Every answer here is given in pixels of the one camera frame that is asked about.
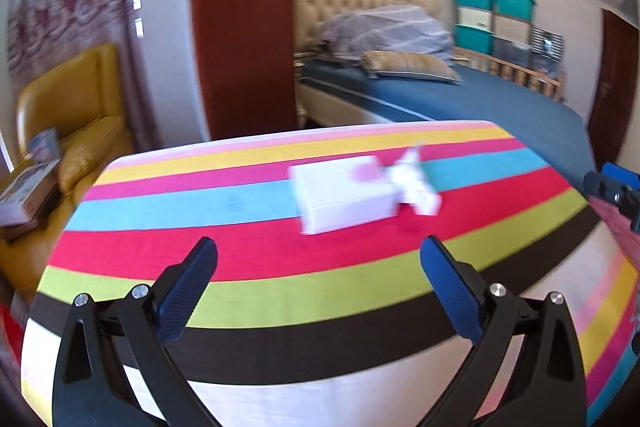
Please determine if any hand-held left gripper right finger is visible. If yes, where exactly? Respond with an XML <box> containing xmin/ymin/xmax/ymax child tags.
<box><xmin>419</xmin><ymin>235</ymin><xmax>588</xmax><ymax>427</ymax></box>

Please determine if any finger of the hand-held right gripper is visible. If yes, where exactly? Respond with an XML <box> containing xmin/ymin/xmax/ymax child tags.
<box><xmin>601</xmin><ymin>162</ymin><xmax>640</xmax><ymax>188</ymax></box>
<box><xmin>582</xmin><ymin>172</ymin><xmax>640</xmax><ymax>233</ymax></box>

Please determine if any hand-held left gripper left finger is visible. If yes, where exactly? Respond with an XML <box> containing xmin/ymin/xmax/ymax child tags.
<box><xmin>51</xmin><ymin>236</ymin><xmax>220</xmax><ymax>427</ymax></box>

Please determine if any pink trash bag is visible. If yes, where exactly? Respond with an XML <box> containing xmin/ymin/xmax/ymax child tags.
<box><xmin>590</xmin><ymin>199</ymin><xmax>640</xmax><ymax>258</ymax></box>

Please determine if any white cardboard box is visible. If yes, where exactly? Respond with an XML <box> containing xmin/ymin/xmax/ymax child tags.
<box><xmin>290</xmin><ymin>155</ymin><xmax>402</xmax><ymax>236</ymax></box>

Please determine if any brown door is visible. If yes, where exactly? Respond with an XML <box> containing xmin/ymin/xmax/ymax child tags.
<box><xmin>587</xmin><ymin>9</ymin><xmax>633</xmax><ymax>168</ymax></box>

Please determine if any crumpled white plastic bag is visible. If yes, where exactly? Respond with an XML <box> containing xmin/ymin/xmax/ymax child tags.
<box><xmin>389</xmin><ymin>146</ymin><xmax>442</xmax><ymax>216</ymax></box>

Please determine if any striped multicolour tablecloth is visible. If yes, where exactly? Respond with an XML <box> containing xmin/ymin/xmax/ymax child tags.
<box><xmin>20</xmin><ymin>121</ymin><xmax>640</xmax><ymax>427</ymax></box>

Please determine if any bed with blue sheet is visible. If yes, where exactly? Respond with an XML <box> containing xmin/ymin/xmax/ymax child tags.
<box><xmin>295</xmin><ymin>57</ymin><xmax>596</xmax><ymax>178</ymax></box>

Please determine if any checkered bag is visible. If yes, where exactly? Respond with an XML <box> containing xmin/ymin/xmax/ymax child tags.
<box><xmin>530</xmin><ymin>26</ymin><xmax>565</xmax><ymax>58</ymax></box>

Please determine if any grey clear storage box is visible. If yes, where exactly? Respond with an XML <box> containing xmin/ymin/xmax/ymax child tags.
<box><xmin>492</xmin><ymin>38</ymin><xmax>531</xmax><ymax>58</ymax></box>

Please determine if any beige storage box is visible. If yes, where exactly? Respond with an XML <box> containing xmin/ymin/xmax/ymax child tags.
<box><xmin>492</xmin><ymin>13</ymin><xmax>531</xmax><ymax>40</ymax></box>

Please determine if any flat cardboard box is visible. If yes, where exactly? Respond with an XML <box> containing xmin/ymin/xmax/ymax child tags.
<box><xmin>0</xmin><ymin>159</ymin><xmax>63</xmax><ymax>228</ymax></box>

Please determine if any light blue book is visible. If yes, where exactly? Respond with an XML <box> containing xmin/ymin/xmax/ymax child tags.
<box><xmin>29</xmin><ymin>129</ymin><xmax>63</xmax><ymax>162</ymax></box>

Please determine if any yellow leather armchair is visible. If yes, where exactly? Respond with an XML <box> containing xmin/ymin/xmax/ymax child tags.
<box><xmin>0</xmin><ymin>43</ymin><xmax>133</xmax><ymax>293</ymax></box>

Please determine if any white storage box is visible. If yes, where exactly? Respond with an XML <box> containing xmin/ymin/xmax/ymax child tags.
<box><xmin>457</xmin><ymin>6</ymin><xmax>493</xmax><ymax>28</ymax></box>

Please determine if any striped pillow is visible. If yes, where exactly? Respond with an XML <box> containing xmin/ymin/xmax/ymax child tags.
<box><xmin>361</xmin><ymin>50</ymin><xmax>463</xmax><ymax>84</ymax></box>

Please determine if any grey duvet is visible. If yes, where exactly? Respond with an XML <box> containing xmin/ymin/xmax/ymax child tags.
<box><xmin>317</xmin><ymin>4</ymin><xmax>456</xmax><ymax>65</ymax></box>

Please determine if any brown wooden pillar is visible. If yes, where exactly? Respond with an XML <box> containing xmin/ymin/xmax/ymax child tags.
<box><xmin>190</xmin><ymin>0</ymin><xmax>296</xmax><ymax>142</ymax></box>

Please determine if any wooden crib rail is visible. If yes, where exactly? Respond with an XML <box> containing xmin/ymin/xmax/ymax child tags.
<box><xmin>452</xmin><ymin>47</ymin><xmax>566</xmax><ymax>100</ymax></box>

